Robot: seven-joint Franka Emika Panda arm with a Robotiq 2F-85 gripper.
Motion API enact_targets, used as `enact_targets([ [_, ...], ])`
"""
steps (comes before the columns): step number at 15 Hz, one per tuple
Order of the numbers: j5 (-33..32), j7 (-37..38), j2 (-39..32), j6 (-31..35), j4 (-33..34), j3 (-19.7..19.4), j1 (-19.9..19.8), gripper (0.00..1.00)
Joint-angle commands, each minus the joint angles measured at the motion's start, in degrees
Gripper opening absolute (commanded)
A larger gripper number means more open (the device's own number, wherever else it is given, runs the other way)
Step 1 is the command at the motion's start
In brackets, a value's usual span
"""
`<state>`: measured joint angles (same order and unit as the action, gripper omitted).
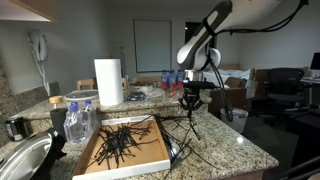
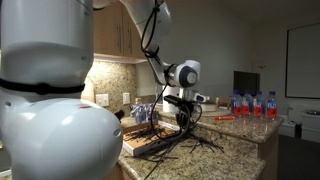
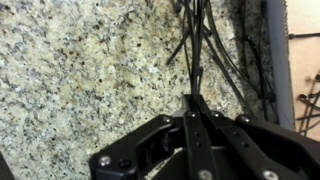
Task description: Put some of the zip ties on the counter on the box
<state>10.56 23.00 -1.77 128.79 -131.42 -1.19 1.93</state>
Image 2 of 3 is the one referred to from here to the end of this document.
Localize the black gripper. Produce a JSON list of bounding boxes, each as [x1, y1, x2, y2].
[[175, 103, 195, 132]]

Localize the black zip tie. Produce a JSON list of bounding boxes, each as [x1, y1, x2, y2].
[[199, 137, 225, 151], [189, 140, 215, 155], [146, 126, 176, 138], [123, 128, 156, 141]]

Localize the flat cardboard box white sides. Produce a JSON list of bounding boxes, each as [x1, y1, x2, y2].
[[122, 119, 179, 157]]

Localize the white paper towel roll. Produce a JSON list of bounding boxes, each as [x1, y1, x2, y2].
[[162, 85, 181, 114]]

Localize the clear water bottle blue cap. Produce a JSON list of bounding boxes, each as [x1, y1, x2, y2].
[[130, 103, 148, 125], [145, 103, 157, 123]]

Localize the orange marker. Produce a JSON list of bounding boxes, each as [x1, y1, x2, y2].
[[213, 115, 236, 121]]

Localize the Fiji water bottle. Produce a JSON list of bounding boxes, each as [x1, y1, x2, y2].
[[230, 89, 243, 118], [253, 90, 265, 118], [242, 89, 254, 117], [265, 90, 279, 120]]

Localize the black cylinder cup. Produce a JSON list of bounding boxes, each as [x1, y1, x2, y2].
[[114, 109, 125, 120]]

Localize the black screen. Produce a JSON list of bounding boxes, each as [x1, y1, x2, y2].
[[233, 70, 261, 98]]

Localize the white low cabinet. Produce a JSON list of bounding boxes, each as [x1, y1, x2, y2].
[[288, 106, 320, 144]]

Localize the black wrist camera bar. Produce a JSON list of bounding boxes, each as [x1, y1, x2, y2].
[[163, 94, 188, 106]]

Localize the white wall outlet plate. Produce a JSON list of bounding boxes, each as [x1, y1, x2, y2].
[[122, 92, 131, 105]]

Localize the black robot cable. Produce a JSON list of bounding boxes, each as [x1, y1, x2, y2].
[[139, 0, 203, 141]]

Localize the white wall switch plate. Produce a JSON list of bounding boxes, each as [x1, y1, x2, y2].
[[95, 93, 110, 107]]

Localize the wooden wall cabinet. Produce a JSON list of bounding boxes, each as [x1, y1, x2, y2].
[[92, 0, 148, 64]]

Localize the black strap around arm base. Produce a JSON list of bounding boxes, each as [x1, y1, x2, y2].
[[0, 78, 86, 96]]

